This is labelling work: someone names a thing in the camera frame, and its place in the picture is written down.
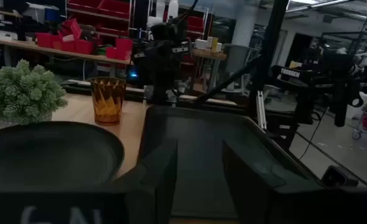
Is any red bin shelf rack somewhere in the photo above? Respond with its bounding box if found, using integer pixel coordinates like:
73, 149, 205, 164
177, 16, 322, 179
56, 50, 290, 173
65, 0, 131, 38

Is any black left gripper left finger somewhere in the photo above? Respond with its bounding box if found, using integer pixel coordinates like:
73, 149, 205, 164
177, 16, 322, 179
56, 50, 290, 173
118, 139, 178, 224

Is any amber faceted plastic cup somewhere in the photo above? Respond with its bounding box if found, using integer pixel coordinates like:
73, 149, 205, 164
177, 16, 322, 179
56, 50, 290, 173
90, 77, 128, 126

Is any black aluminium rig frame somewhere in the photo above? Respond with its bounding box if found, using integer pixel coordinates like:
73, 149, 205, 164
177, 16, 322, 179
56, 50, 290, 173
62, 0, 299, 150

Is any grey chair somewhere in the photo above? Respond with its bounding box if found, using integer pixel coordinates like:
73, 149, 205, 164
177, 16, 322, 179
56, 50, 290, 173
222, 43, 261, 94

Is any red storage bin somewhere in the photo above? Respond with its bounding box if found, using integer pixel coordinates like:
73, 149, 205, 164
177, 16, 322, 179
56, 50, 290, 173
58, 18, 83, 41
186, 15, 206, 40
105, 37, 134, 62
74, 39, 95, 55
35, 32, 62, 49

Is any silver aluminium extrusion strip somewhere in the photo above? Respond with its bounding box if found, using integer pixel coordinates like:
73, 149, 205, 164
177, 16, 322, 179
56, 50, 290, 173
256, 90, 267, 130

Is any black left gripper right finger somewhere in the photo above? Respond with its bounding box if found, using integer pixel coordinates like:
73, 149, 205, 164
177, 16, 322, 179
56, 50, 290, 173
222, 139, 286, 224

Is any black rectangular tray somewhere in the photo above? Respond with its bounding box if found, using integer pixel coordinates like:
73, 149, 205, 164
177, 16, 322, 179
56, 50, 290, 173
136, 105, 324, 218

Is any black table-level camera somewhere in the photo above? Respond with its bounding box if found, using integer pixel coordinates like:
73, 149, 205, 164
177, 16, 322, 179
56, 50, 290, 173
321, 164, 359, 189

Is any thin black hanging cable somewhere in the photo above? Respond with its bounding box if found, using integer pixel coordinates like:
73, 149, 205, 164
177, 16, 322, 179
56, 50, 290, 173
298, 107, 328, 160

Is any green artificial succulent plant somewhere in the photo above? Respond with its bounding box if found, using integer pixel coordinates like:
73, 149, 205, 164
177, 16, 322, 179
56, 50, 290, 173
0, 58, 68, 127

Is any black round plate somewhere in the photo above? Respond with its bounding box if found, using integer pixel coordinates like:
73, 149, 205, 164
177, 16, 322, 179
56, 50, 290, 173
0, 121, 125, 194

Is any small round wooden table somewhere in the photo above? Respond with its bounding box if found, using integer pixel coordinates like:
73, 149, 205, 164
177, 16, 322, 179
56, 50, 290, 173
190, 48, 228, 94

